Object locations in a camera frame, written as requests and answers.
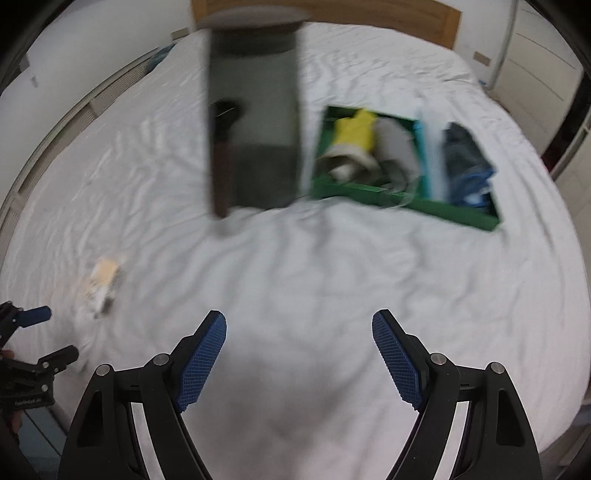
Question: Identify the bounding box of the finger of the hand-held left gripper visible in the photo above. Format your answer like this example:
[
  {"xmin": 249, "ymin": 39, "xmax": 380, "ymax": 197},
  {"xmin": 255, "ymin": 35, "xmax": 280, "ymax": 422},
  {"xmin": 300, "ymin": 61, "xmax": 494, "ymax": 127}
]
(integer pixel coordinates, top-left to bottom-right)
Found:
[
  {"xmin": 18, "ymin": 345, "xmax": 79, "ymax": 377},
  {"xmin": 0, "ymin": 301, "xmax": 52, "ymax": 335}
]

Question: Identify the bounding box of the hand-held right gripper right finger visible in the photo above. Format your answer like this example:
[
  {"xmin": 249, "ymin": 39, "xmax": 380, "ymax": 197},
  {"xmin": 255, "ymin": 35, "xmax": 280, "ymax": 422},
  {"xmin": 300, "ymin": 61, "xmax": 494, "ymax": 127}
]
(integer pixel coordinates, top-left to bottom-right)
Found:
[{"xmin": 372, "ymin": 309, "xmax": 543, "ymax": 480}]

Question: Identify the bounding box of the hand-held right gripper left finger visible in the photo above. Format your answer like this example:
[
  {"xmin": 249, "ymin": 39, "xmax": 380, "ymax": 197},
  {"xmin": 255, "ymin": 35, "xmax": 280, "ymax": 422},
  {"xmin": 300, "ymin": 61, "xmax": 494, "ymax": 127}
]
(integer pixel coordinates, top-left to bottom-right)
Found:
[{"xmin": 59, "ymin": 310, "xmax": 228, "ymax": 480}]

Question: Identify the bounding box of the beige tissue pack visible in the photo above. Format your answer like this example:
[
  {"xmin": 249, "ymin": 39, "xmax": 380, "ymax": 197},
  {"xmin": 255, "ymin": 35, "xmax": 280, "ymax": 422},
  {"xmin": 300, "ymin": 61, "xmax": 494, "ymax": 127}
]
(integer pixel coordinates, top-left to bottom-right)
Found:
[{"xmin": 88, "ymin": 258, "xmax": 122, "ymax": 301}]

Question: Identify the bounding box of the green tray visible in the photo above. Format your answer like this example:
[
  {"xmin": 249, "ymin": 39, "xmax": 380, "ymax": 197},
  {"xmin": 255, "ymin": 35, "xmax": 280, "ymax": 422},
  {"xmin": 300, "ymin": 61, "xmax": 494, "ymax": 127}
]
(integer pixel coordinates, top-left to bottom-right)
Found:
[{"xmin": 311, "ymin": 105, "xmax": 502, "ymax": 232}]

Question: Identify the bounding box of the clear zip bag teal strip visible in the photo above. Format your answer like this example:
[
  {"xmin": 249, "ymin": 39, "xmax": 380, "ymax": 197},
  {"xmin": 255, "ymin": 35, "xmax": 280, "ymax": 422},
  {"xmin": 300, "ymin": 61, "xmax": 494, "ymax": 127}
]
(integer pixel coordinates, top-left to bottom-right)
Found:
[{"xmin": 413, "ymin": 108, "xmax": 451, "ymax": 204}]

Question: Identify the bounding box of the dark green towel blue edge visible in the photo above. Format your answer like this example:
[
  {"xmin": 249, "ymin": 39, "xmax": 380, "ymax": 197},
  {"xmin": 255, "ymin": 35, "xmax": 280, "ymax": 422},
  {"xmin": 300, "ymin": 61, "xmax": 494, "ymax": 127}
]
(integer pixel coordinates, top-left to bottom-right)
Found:
[{"xmin": 441, "ymin": 122, "xmax": 497, "ymax": 215}]

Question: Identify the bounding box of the grey face mask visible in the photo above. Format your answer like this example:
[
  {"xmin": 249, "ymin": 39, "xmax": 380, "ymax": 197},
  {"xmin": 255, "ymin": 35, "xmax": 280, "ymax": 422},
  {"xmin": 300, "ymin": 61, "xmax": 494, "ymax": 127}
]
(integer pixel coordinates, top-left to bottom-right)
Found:
[{"xmin": 374, "ymin": 117, "xmax": 419, "ymax": 195}]

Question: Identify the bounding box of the yellow cloth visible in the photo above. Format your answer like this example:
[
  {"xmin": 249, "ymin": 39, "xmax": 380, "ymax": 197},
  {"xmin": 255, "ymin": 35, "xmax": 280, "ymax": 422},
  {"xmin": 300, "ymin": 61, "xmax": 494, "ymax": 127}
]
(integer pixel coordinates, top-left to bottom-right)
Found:
[{"xmin": 315, "ymin": 107, "xmax": 378, "ymax": 182}]

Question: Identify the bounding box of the dark glass jug with lid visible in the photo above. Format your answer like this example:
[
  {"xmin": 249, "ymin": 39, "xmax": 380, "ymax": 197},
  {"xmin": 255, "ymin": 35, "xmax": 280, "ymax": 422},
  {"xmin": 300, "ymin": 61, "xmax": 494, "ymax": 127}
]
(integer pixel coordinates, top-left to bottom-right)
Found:
[{"xmin": 203, "ymin": 4, "xmax": 309, "ymax": 220}]

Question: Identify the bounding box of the white wardrobe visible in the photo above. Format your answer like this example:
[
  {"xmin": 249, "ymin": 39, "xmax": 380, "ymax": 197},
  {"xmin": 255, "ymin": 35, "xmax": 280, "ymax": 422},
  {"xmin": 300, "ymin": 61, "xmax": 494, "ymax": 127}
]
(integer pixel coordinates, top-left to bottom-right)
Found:
[{"xmin": 489, "ymin": 0, "xmax": 591, "ymax": 185}]

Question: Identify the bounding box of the wooden headboard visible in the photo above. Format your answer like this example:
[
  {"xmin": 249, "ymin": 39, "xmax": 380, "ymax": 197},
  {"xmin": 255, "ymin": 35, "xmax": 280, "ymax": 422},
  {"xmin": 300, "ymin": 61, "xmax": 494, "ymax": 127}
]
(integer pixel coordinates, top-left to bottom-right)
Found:
[{"xmin": 191, "ymin": 0, "xmax": 462, "ymax": 49}]

